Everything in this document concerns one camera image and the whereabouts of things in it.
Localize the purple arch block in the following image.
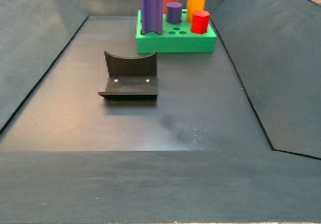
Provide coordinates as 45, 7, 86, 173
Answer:
141, 0, 164, 34

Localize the green shape sorter board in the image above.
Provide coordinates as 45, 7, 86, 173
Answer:
136, 10, 217, 53

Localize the small purple cylinder block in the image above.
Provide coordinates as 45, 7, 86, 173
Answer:
168, 2, 182, 24

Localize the red hexagonal prism block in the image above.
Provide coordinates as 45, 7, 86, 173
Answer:
190, 10, 212, 34

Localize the black curved holder stand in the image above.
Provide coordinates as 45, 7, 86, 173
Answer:
98, 52, 158, 98

